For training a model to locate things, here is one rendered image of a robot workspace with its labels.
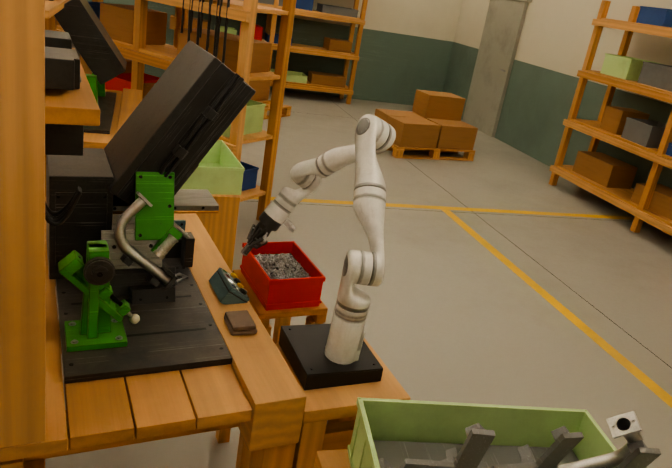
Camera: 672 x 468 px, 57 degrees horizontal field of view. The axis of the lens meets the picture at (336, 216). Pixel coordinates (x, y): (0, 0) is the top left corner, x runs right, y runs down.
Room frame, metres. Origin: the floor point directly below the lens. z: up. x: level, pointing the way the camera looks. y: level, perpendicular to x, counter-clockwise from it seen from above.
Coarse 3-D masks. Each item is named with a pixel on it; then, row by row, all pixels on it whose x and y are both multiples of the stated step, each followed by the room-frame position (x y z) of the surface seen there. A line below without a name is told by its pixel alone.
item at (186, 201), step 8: (184, 192) 2.04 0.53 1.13; (192, 192) 2.05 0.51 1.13; (200, 192) 2.07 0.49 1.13; (208, 192) 2.08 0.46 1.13; (120, 200) 1.86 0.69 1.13; (176, 200) 1.95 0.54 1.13; (184, 200) 1.96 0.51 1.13; (192, 200) 1.97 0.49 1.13; (200, 200) 1.99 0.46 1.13; (208, 200) 2.00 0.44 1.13; (120, 208) 1.82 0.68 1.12; (176, 208) 1.90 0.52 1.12; (184, 208) 1.92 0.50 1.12; (192, 208) 1.93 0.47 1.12; (200, 208) 1.94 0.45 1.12; (208, 208) 1.95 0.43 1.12; (216, 208) 1.97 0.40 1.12
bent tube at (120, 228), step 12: (132, 204) 1.71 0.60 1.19; (144, 204) 1.72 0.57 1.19; (120, 216) 1.69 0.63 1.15; (132, 216) 1.70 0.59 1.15; (120, 228) 1.67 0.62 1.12; (120, 240) 1.66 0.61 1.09; (132, 252) 1.67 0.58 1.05; (144, 264) 1.68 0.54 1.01; (156, 276) 1.69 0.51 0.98; (168, 276) 1.71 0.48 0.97
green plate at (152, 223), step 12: (144, 180) 1.77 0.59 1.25; (156, 180) 1.78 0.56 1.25; (168, 180) 1.80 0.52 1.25; (144, 192) 1.76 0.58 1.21; (156, 192) 1.77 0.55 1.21; (168, 192) 1.79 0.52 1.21; (156, 204) 1.77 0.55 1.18; (168, 204) 1.78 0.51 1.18; (144, 216) 1.74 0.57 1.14; (156, 216) 1.76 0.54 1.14; (168, 216) 1.77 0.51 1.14; (144, 228) 1.73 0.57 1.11; (156, 228) 1.75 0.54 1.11; (168, 228) 1.77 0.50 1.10
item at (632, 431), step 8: (616, 416) 1.06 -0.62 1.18; (624, 416) 1.05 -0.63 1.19; (632, 416) 1.05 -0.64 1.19; (608, 424) 1.05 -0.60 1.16; (616, 424) 1.05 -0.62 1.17; (624, 424) 1.06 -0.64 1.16; (632, 424) 1.03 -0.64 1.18; (616, 432) 1.03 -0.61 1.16; (624, 432) 1.03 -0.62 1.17; (632, 432) 1.02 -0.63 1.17; (632, 440) 1.04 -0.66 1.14; (624, 448) 1.09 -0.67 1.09; (600, 456) 1.11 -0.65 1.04; (608, 456) 1.10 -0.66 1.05; (616, 456) 1.09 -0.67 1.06; (624, 456) 1.08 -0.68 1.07; (568, 464) 1.12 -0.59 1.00; (576, 464) 1.11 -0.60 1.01; (584, 464) 1.11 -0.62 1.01; (592, 464) 1.10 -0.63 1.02; (600, 464) 1.10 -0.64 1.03; (608, 464) 1.09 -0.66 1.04; (616, 464) 1.09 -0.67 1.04
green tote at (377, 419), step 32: (384, 416) 1.28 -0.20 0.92; (416, 416) 1.30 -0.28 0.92; (448, 416) 1.32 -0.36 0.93; (480, 416) 1.33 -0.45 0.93; (512, 416) 1.35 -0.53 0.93; (544, 416) 1.36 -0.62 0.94; (576, 416) 1.38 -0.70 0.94; (352, 448) 1.24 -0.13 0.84; (576, 448) 1.37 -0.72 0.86; (608, 448) 1.26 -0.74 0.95
